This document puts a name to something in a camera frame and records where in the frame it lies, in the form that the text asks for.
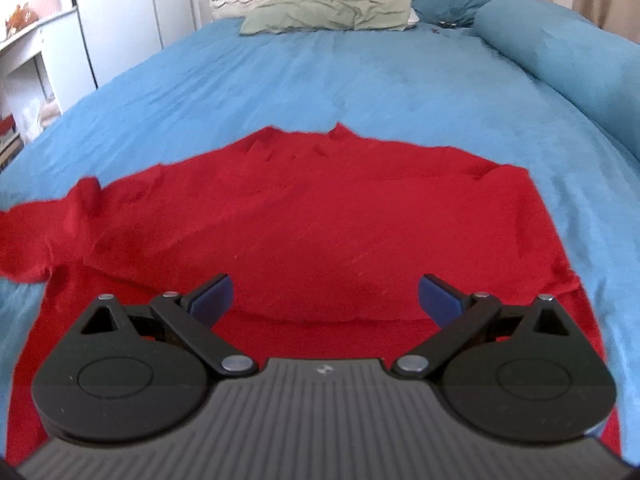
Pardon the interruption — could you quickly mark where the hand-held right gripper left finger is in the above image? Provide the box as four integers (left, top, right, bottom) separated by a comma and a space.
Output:
79, 273, 259, 376

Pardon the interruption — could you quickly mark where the white desk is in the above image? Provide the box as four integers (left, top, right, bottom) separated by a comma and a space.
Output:
0, 6, 98, 158

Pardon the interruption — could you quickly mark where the white wardrobe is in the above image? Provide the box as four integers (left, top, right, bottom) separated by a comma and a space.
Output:
67, 0, 211, 91

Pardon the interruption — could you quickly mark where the blue bed sheet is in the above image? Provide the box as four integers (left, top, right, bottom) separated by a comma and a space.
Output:
0, 19, 640, 468

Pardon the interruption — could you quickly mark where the green pillow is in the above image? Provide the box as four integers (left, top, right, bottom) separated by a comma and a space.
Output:
239, 0, 420, 37

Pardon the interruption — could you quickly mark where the red sweater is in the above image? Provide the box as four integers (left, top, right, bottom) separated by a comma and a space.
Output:
0, 122, 623, 467

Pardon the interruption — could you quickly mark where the blue bolster pillow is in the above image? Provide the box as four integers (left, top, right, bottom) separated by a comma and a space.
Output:
472, 0, 640, 153

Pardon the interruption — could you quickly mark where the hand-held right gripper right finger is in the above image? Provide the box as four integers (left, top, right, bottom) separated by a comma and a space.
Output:
392, 273, 573, 376

